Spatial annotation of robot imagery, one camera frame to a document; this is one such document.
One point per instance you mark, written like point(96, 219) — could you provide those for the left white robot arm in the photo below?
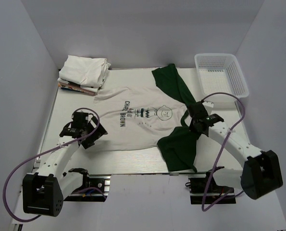
point(45, 190)

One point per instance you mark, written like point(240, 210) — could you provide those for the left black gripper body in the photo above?
point(100, 132)

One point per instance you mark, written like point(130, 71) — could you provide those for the white green Charlie Brown t-shirt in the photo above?
point(140, 117)

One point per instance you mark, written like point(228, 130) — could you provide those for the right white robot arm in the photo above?
point(260, 173)

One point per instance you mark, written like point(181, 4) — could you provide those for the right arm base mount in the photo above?
point(196, 185)

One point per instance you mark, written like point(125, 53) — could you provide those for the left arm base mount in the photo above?
point(97, 190)

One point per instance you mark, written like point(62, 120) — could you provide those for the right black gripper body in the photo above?
point(192, 126)

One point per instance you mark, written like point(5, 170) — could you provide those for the white t-shirt stack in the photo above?
point(84, 74)

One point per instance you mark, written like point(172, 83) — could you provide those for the white table board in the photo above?
point(138, 161)

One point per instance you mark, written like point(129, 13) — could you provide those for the white plastic mesh basket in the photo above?
point(220, 72)

